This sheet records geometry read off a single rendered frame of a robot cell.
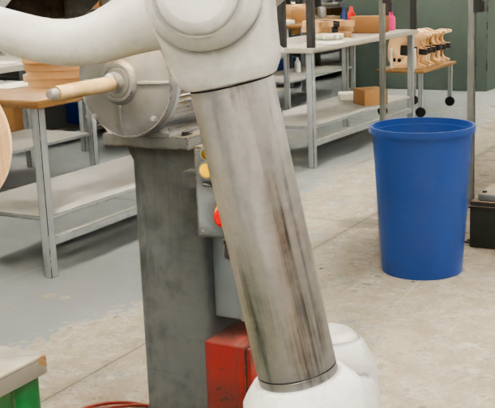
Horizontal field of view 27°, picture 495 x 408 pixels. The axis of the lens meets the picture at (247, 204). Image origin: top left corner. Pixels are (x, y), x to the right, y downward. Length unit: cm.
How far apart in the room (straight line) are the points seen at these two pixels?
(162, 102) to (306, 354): 109
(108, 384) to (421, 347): 123
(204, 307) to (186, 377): 20
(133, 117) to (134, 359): 195
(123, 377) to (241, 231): 275
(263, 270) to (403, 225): 368
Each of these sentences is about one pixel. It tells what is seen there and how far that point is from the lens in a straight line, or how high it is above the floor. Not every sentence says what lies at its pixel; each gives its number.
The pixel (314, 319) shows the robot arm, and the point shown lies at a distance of 123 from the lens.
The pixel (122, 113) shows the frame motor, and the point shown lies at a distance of 226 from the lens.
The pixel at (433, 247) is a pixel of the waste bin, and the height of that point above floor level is 17.
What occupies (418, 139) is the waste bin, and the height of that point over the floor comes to 69.
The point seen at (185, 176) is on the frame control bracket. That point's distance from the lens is 230.
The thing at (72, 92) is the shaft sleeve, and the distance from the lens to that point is 211.
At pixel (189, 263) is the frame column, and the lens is 244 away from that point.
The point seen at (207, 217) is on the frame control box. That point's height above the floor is 97.
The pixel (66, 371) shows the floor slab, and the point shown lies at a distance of 401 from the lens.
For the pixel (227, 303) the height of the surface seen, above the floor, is 70.
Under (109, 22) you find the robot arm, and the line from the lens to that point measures 135.
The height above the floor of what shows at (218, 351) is 60.
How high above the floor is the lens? 148
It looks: 13 degrees down
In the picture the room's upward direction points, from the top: 2 degrees counter-clockwise
